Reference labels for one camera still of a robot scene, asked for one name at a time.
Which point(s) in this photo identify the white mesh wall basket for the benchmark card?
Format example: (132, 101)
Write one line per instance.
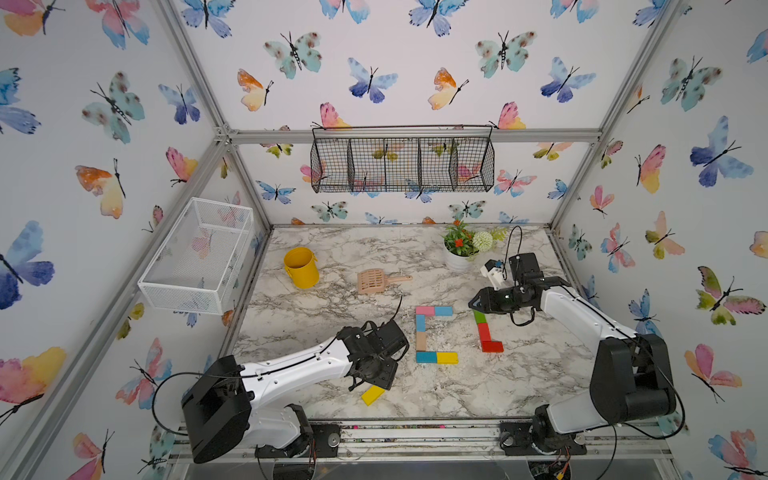
(195, 267)

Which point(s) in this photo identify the natural wood building block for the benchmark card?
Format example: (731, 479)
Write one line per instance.
(421, 341)

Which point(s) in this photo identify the teal building block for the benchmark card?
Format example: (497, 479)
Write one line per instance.
(426, 357)

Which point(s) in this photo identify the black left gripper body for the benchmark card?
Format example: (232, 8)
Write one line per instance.
(383, 374)

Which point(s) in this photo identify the green building block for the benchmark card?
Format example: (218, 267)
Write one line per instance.
(479, 317)

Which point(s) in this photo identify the red building block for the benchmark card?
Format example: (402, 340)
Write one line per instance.
(484, 333)
(492, 347)

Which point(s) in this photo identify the yellow cup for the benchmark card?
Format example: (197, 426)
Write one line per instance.
(300, 265)

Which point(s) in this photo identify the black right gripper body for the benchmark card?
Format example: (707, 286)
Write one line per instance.
(503, 300)

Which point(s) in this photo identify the pink building block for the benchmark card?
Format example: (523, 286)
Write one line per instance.
(426, 311)

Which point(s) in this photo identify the light blue building block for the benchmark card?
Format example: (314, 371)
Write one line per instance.
(420, 323)

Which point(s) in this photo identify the small yellow building block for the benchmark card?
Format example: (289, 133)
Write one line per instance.
(447, 358)

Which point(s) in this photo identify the artificial green flower plant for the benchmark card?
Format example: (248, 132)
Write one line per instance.
(462, 241)

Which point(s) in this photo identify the beige plastic slotted scoop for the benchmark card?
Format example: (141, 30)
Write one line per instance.
(374, 281)

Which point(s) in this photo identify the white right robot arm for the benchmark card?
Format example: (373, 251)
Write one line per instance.
(631, 375)

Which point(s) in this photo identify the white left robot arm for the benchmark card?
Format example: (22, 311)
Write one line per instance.
(233, 402)

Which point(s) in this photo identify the black wire wall basket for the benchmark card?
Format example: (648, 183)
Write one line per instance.
(401, 159)

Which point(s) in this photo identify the yellow long building block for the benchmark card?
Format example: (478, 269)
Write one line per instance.
(372, 394)

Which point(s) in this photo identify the white flower pot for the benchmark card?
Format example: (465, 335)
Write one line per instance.
(459, 263)

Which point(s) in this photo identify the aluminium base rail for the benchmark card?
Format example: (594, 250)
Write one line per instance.
(378, 440)

